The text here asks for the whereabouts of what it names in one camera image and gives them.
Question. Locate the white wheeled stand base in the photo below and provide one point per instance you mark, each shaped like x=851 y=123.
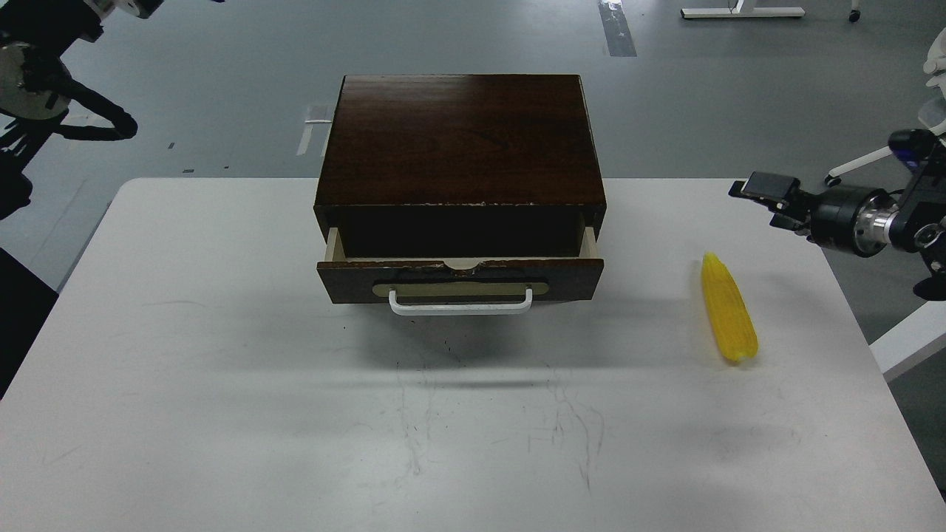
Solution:
x=833 y=177

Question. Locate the dark wooden drawer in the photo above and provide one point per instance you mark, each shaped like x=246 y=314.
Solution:
x=438 y=280

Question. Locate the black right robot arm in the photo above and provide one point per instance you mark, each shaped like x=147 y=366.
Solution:
x=918 y=226

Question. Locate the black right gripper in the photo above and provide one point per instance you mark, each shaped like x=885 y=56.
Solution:
x=848 y=219

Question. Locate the white side table edge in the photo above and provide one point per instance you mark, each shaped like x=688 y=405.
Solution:
x=912 y=341

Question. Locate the dark wooden drawer cabinet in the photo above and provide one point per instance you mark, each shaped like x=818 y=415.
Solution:
x=461 y=166

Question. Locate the white drawer handle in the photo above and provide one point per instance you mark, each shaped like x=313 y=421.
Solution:
x=479 y=309

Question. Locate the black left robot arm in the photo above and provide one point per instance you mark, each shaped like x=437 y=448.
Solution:
x=39 y=93

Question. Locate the yellow corn cob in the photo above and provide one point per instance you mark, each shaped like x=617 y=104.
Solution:
x=732 y=326

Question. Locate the white desk leg base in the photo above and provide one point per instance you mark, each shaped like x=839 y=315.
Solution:
x=743 y=10

